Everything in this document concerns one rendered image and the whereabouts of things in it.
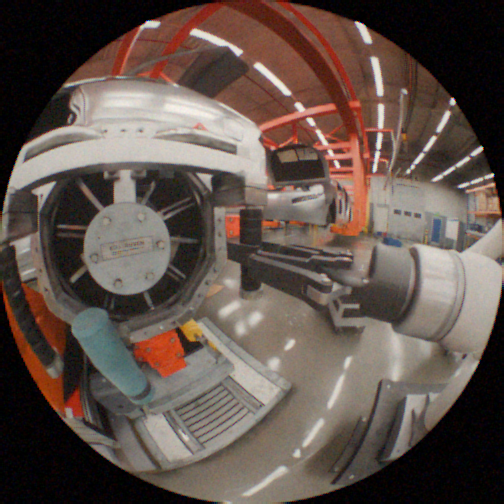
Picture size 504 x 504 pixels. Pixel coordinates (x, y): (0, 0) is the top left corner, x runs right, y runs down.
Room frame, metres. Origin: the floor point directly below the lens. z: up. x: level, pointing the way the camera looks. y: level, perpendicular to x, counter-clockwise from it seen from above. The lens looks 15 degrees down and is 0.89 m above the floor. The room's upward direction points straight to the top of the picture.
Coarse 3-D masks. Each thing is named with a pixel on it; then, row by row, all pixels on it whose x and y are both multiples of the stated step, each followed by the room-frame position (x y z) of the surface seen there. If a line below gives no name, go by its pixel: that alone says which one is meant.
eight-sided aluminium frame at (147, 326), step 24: (48, 192) 0.10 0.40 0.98; (216, 216) 0.42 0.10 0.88; (48, 240) 0.11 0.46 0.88; (216, 240) 0.42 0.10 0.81; (48, 264) 0.10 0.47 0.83; (216, 264) 0.41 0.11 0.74; (48, 288) 0.07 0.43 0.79; (192, 288) 0.39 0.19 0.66; (72, 312) 0.11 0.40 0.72; (168, 312) 0.32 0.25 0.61; (192, 312) 0.34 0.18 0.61; (120, 336) 0.18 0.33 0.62; (144, 336) 0.22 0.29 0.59
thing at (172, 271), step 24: (72, 192) 0.22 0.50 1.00; (168, 192) 0.59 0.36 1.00; (192, 192) 0.46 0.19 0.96; (72, 216) 0.26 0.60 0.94; (168, 216) 0.41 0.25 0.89; (192, 216) 0.53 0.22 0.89; (72, 240) 0.26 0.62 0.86; (192, 240) 0.47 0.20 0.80; (72, 264) 0.22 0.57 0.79; (168, 264) 0.40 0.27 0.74; (192, 264) 0.46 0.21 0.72; (72, 288) 0.16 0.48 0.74; (96, 288) 0.28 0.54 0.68; (168, 288) 0.42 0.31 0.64; (120, 312) 0.26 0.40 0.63; (144, 312) 0.30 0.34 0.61
